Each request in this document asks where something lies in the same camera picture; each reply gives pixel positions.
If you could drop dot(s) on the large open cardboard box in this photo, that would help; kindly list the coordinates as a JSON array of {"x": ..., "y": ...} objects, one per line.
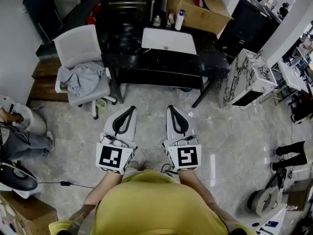
[{"x": 195, "y": 16}]

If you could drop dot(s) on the red fire extinguisher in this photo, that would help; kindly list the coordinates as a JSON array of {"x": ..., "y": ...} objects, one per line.
[
  {"x": 91, "y": 19},
  {"x": 97, "y": 8}
]

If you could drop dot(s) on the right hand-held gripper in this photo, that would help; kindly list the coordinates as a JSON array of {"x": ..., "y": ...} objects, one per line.
[{"x": 187, "y": 157}]

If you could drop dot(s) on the brown wooden board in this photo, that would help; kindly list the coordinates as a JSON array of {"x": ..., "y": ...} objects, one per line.
[{"x": 298, "y": 195}]

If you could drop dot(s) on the person's beige shoe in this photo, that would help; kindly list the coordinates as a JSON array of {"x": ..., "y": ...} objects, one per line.
[
  {"x": 133, "y": 165},
  {"x": 147, "y": 165}
]

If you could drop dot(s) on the person's left forearm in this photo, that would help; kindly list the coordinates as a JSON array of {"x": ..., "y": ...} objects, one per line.
[{"x": 107, "y": 185}]

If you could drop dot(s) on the black cabinet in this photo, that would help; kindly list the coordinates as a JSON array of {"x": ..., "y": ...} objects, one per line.
[{"x": 249, "y": 26}]

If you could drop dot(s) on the dark door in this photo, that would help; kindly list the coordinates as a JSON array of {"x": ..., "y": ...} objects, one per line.
[{"x": 44, "y": 11}]

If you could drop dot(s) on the white marble cabinet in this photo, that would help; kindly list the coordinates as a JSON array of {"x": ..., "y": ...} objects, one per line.
[{"x": 244, "y": 79}]

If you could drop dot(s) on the white blue pump bottle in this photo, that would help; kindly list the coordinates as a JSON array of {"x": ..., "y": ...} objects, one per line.
[{"x": 179, "y": 21}]

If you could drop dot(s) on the white round bin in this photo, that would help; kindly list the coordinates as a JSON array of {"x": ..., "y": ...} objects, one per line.
[{"x": 36, "y": 122}]

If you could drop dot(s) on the person's beige right shoe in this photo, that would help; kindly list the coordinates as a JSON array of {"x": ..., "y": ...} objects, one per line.
[{"x": 147, "y": 165}]

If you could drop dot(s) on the small cardboard box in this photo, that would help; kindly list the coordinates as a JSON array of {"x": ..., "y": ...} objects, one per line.
[{"x": 31, "y": 214}]

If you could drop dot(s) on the white pipe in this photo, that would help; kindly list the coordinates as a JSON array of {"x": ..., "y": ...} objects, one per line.
[{"x": 153, "y": 6}]

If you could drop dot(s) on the person's beige left shoe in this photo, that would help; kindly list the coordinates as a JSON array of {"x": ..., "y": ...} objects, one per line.
[{"x": 133, "y": 165}]

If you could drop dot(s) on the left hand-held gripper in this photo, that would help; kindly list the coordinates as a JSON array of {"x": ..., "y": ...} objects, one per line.
[{"x": 110, "y": 157}]

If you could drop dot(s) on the black marble counter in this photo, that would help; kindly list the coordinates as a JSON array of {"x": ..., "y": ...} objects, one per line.
[{"x": 122, "y": 48}]

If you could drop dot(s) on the person's yellow shirt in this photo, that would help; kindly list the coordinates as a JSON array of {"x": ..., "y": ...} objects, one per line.
[{"x": 151, "y": 204}]

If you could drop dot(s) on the small grey jar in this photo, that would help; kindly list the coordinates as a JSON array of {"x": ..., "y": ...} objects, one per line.
[{"x": 157, "y": 21}]

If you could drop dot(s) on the black shelf unit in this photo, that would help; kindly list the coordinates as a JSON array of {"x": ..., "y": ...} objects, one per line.
[{"x": 127, "y": 6}]

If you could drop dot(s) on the grey cloth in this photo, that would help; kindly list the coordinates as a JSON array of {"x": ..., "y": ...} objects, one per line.
[{"x": 82, "y": 79}]

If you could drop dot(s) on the white sink basin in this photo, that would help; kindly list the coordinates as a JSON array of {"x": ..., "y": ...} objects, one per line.
[{"x": 168, "y": 40}]

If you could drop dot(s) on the black vanity frame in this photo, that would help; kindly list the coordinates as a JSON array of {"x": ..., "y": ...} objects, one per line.
[{"x": 156, "y": 78}]

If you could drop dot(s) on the white office chair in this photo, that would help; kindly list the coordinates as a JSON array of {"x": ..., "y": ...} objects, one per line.
[{"x": 78, "y": 45}]

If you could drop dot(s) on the person's right forearm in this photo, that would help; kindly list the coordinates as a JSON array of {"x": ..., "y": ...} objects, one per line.
[{"x": 195, "y": 187}]

